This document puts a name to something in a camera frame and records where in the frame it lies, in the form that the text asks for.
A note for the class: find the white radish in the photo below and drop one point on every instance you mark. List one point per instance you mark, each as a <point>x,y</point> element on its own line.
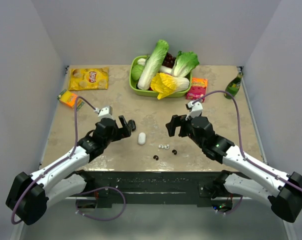
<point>163,69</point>

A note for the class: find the dark red grapes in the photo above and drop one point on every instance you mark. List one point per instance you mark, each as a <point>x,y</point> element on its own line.
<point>169,61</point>

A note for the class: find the tall napa cabbage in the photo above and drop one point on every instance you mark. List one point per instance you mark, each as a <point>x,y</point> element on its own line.
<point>153,64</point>

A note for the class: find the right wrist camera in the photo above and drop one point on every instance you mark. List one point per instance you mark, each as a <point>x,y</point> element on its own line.
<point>195,110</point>

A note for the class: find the green glass bottle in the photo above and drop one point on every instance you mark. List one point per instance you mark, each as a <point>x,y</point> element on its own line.
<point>234,86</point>

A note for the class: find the yellow napa cabbage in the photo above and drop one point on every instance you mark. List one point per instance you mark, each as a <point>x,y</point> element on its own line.
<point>166,85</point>

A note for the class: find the green leafy lettuce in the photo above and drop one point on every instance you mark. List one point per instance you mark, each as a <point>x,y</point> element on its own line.
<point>184,63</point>

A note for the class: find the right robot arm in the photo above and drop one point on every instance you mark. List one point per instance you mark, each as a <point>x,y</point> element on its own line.
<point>281,191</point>

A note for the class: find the yellow chips bag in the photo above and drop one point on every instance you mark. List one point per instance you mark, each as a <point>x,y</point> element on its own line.
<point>81,79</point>

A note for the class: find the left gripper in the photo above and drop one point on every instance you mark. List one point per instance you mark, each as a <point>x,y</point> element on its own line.
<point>124,131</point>

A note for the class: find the black earbud charging case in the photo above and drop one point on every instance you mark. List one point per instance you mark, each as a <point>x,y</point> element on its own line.
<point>132,125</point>

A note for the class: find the green plastic basin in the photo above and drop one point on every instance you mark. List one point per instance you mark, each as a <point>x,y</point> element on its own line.
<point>149,93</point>

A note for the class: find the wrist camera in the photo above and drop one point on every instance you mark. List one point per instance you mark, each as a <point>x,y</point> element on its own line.
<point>195,110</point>
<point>105,112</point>

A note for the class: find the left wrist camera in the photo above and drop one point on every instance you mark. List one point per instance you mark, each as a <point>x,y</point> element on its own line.
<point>105,112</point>

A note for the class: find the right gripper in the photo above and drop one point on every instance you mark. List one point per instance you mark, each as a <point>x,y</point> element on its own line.
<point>177,120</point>

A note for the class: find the white earbud charging case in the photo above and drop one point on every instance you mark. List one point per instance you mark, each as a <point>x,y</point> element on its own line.
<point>141,139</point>

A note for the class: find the small green cabbage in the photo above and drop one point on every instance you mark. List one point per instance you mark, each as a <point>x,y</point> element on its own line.
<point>137,71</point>

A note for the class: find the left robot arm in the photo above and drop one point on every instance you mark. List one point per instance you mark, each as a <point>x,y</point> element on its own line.
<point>31,194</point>

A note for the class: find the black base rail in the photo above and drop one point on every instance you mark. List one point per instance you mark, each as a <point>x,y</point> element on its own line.
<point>104,189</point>

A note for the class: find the pink snack box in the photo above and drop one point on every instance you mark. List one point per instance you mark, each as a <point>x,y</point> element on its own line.
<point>198,88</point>

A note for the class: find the yellow orange sponge pack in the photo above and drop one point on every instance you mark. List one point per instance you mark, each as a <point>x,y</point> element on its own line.
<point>68,99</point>

